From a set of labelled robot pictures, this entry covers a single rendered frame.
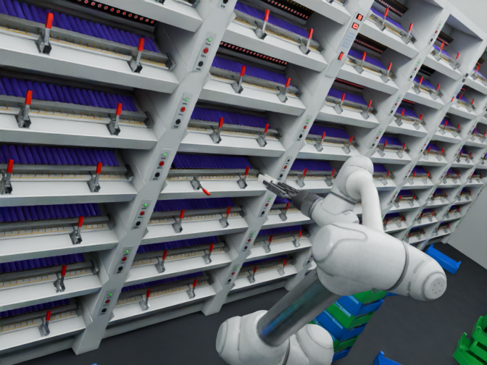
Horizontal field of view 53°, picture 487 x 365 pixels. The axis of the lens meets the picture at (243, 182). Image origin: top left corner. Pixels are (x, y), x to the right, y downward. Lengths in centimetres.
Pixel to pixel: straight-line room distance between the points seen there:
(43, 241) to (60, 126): 40
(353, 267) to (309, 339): 57
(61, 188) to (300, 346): 89
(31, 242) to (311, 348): 93
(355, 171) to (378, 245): 58
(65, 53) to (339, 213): 101
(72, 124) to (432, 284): 101
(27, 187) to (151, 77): 46
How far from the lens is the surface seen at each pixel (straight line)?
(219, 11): 152
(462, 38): 334
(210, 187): 190
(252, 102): 180
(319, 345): 168
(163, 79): 149
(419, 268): 123
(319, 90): 206
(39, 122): 139
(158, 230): 187
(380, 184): 317
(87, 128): 145
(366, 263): 116
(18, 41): 128
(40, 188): 149
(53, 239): 164
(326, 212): 175
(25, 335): 189
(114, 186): 162
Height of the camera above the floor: 145
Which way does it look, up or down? 20 degrees down
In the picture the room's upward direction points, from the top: 25 degrees clockwise
